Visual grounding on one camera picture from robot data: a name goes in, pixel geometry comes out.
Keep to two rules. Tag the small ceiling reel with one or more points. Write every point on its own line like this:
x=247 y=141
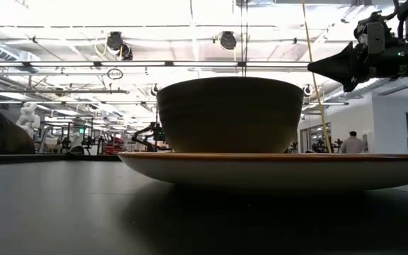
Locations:
x=307 y=90
x=154 y=90

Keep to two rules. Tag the black curved bracket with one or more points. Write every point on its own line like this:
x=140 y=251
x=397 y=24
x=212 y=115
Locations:
x=76 y=148

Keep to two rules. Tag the black background robot arm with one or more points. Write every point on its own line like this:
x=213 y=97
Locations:
x=156 y=134

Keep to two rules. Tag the dark grey bowl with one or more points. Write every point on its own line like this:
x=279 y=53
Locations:
x=229 y=120

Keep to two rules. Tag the person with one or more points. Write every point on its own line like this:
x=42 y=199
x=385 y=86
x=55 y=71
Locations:
x=5 y=134
x=352 y=145

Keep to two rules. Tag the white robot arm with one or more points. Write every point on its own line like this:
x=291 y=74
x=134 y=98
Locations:
x=27 y=118

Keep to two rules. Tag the yellow plate with orange rim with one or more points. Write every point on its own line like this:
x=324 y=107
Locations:
x=278 y=170

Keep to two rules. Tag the black frame rail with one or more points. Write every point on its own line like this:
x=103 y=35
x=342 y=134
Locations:
x=48 y=158

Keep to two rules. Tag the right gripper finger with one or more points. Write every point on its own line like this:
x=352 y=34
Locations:
x=342 y=67

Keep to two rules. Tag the long ceiling light bar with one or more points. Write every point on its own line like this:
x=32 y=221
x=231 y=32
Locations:
x=66 y=64

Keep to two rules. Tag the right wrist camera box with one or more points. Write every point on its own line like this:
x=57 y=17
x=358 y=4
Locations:
x=374 y=35

